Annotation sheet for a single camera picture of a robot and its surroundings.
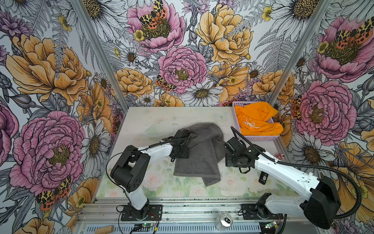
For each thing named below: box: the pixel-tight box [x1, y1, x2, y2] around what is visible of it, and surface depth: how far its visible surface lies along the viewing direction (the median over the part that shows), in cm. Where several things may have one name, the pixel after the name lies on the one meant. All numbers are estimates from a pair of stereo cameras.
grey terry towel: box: [173, 122, 228, 187], surface depth 93 cm
